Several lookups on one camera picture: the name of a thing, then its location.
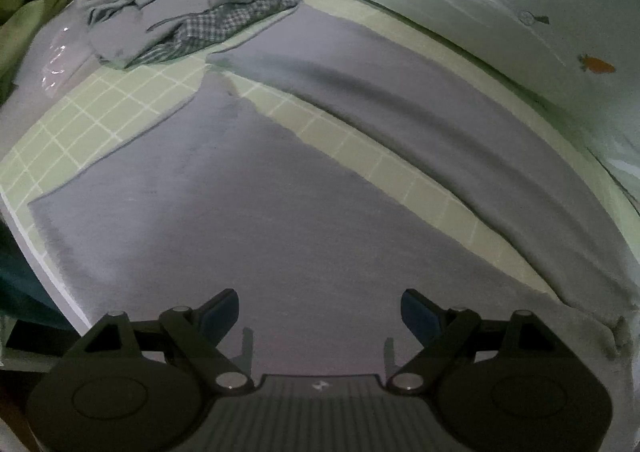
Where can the green curtain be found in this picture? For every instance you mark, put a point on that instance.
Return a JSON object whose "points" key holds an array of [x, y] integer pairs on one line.
{"points": [[20, 7]]}

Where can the pile of crumpled clothes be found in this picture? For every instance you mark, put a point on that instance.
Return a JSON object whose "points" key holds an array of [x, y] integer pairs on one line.
{"points": [[165, 7]]}

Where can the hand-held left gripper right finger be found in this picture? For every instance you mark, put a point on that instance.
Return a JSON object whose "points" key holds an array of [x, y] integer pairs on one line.
{"points": [[420, 314]]}

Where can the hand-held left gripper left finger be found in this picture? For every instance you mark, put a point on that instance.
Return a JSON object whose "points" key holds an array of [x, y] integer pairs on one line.
{"points": [[220, 314]]}

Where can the grey pants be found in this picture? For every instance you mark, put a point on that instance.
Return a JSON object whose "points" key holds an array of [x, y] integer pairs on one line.
{"points": [[250, 232]]}

